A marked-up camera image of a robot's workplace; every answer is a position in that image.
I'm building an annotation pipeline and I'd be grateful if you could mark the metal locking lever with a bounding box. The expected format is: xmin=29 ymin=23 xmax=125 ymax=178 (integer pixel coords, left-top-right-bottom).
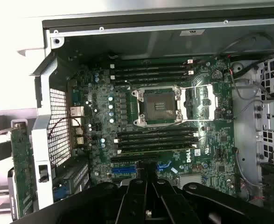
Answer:
xmin=181 ymin=118 xmax=237 ymax=123
xmin=174 ymin=84 xmax=214 ymax=91

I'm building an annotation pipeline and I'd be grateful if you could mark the CPU socket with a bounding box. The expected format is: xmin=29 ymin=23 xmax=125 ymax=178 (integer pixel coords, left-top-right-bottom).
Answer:
xmin=131 ymin=85 xmax=184 ymax=128

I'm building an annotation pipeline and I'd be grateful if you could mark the silver chipset heat sink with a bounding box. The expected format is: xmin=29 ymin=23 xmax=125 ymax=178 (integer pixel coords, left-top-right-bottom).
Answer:
xmin=178 ymin=175 xmax=204 ymax=187

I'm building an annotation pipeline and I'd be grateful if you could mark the silver socket cover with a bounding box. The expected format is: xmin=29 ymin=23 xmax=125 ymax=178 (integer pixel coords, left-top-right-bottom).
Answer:
xmin=184 ymin=85 xmax=219 ymax=122

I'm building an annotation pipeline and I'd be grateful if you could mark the black RAM slot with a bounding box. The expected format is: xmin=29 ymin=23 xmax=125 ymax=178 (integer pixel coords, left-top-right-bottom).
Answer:
xmin=114 ymin=133 xmax=199 ymax=140
xmin=109 ymin=58 xmax=193 ymax=65
xmin=114 ymin=145 xmax=197 ymax=154
xmin=114 ymin=127 xmax=199 ymax=135
xmin=114 ymin=139 xmax=199 ymax=147
xmin=109 ymin=71 xmax=195 ymax=79
xmin=109 ymin=78 xmax=191 ymax=85
xmin=109 ymin=65 xmax=195 ymax=72

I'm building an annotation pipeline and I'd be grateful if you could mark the blue expansion slot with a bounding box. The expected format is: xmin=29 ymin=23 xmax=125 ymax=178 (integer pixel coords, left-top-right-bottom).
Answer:
xmin=112 ymin=161 xmax=174 ymax=175

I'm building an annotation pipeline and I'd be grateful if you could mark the black and silver PC case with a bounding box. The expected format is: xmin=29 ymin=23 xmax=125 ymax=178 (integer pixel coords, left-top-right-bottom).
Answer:
xmin=29 ymin=17 xmax=274 ymax=224

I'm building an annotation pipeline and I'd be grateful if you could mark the black expansion slot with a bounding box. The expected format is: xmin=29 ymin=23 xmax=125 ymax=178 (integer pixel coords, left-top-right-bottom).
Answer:
xmin=110 ymin=155 xmax=158 ymax=164

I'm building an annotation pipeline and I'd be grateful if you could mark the green motherboard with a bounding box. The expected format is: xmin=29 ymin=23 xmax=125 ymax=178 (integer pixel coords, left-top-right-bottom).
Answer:
xmin=66 ymin=56 xmax=235 ymax=199

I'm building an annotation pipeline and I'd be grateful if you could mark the grey wire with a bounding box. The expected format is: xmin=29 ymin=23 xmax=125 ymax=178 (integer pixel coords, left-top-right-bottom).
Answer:
xmin=234 ymin=149 xmax=247 ymax=185

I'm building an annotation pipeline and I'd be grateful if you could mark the blue VGA port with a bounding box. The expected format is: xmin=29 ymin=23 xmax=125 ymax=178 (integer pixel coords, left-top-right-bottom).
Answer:
xmin=54 ymin=185 xmax=67 ymax=201

